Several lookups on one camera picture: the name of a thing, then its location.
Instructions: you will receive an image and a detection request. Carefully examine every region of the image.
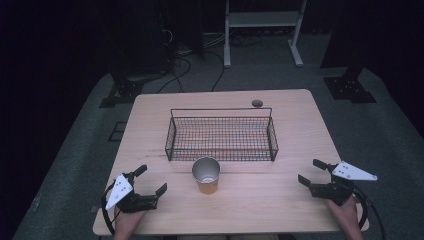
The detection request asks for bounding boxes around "black wire basket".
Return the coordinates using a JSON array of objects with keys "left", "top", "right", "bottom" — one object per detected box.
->
[{"left": 164, "top": 107, "right": 280, "bottom": 163}]

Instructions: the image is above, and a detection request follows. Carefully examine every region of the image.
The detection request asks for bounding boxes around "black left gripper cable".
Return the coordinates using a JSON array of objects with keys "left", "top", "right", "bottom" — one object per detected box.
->
[{"left": 100, "top": 181, "right": 122, "bottom": 236}]

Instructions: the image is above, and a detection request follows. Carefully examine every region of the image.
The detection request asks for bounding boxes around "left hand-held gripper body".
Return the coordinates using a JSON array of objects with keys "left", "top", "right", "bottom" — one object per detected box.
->
[{"left": 105, "top": 172, "right": 159, "bottom": 214}]

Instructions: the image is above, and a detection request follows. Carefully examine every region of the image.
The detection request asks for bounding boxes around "black floor cable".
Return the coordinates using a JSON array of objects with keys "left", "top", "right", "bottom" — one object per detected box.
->
[
  {"left": 203, "top": 49, "right": 226, "bottom": 93},
  {"left": 156, "top": 54, "right": 193, "bottom": 95}
]

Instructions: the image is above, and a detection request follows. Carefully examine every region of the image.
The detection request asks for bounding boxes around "white metal desk frame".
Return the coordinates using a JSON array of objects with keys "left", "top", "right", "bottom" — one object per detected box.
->
[{"left": 223, "top": 0, "right": 308, "bottom": 69}]

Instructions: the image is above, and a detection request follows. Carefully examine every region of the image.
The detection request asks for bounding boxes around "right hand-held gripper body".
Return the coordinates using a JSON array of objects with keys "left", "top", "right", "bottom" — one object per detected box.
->
[{"left": 309, "top": 160, "right": 379, "bottom": 207}]

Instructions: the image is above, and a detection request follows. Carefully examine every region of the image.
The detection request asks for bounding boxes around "black metal stand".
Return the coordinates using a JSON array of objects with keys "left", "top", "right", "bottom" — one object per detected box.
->
[
  {"left": 322, "top": 64, "right": 378, "bottom": 105},
  {"left": 98, "top": 63, "right": 168, "bottom": 109}
]

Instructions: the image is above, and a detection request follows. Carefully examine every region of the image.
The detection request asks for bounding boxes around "person's left hand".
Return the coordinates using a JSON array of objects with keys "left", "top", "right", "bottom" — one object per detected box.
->
[{"left": 113, "top": 206, "right": 148, "bottom": 240}]

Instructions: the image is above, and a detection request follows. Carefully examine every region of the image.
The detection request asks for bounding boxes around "person's right hand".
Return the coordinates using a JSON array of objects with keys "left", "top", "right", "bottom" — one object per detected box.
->
[{"left": 324, "top": 195, "right": 366, "bottom": 240}]

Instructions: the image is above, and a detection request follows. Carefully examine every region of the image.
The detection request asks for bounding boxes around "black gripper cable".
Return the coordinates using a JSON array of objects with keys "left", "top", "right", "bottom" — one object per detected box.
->
[
  {"left": 100, "top": 181, "right": 122, "bottom": 236},
  {"left": 349, "top": 184, "right": 387, "bottom": 240}
]

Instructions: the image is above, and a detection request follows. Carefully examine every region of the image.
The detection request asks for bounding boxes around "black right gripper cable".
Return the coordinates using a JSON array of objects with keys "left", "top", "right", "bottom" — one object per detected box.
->
[{"left": 349, "top": 184, "right": 387, "bottom": 240}]

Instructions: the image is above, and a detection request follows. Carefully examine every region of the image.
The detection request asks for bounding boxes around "metal cup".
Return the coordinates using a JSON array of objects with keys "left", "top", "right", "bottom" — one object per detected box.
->
[{"left": 191, "top": 156, "right": 222, "bottom": 196}]

